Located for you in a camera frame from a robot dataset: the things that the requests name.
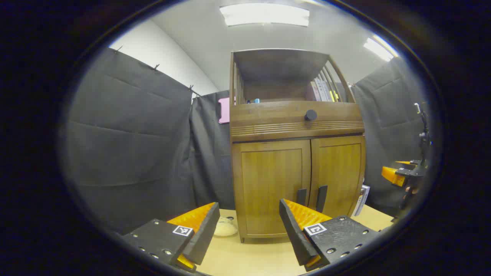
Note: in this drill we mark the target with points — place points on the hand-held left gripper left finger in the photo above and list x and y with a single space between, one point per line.
203 237

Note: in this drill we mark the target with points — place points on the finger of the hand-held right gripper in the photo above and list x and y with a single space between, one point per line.
392 175
404 162

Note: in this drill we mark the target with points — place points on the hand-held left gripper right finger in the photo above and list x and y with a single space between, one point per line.
293 234

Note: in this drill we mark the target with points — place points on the wooden cabinet door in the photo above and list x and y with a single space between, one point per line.
264 184
339 168

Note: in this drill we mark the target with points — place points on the wooden double-door shoe cabinet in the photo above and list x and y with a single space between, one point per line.
276 65

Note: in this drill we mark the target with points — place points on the wooden cabinet drawer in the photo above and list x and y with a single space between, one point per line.
268 115

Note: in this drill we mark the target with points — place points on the cream plush lump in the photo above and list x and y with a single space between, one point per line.
225 228

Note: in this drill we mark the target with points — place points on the white booklet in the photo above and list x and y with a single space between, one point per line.
361 199

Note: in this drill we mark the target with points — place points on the yellow book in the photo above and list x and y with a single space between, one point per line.
332 96

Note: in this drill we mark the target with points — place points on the round black drawer knob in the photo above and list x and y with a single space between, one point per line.
310 115

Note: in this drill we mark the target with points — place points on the white book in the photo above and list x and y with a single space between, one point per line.
320 90
327 91

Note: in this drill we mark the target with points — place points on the rectangular ceiling light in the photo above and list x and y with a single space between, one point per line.
379 48
264 14

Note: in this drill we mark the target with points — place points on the black backdrop cloth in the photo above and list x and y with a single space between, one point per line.
130 145

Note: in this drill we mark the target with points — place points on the pink flat case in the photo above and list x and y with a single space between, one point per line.
224 110

